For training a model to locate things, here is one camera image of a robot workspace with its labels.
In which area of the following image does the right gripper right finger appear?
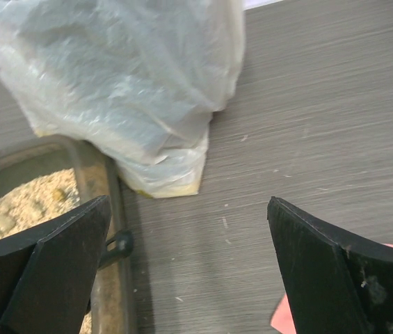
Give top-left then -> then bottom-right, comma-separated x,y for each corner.
267,197 -> 393,333

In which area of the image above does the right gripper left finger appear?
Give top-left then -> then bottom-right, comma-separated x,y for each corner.
0,196 -> 111,333

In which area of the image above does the black litter scoop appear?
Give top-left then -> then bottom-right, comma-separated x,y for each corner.
98,230 -> 134,269

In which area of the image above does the grey plastic litter box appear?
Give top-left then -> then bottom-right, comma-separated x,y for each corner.
0,136 -> 136,333

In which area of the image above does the bin with white bag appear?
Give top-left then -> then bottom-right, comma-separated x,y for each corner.
0,0 -> 246,198

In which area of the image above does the beige cat litter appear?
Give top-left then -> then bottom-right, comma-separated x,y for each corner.
0,168 -> 95,334

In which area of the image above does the pink cloth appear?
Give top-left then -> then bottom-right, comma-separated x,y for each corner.
270,244 -> 393,334

